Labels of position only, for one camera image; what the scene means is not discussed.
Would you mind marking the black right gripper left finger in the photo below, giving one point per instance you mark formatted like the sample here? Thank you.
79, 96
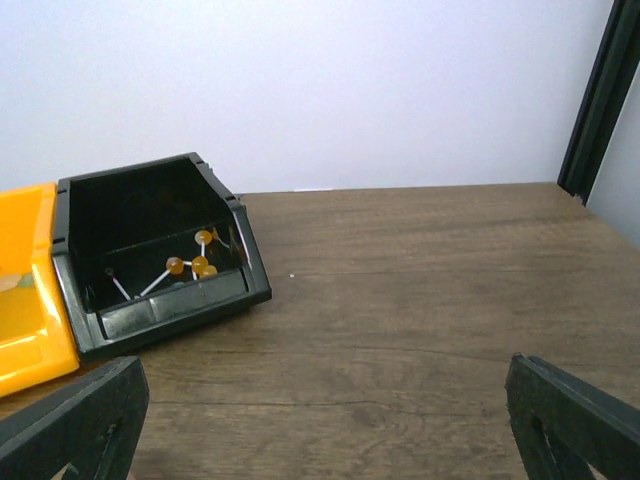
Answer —
88, 429

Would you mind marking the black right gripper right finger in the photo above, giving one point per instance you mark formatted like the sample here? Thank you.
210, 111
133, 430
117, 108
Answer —
565, 428

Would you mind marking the yellow bin with star candies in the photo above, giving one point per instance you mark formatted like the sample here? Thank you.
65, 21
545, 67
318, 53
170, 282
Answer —
37, 343

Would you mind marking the pile of star gummies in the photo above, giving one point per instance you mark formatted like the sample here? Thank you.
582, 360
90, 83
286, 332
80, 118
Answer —
12, 281

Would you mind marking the black bin with lollipops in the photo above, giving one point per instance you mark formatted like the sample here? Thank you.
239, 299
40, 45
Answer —
102, 213

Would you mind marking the pile of lollipops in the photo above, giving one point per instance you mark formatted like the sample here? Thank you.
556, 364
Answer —
170, 262

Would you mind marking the black enclosure frame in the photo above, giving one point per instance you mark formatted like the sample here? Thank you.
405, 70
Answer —
610, 79

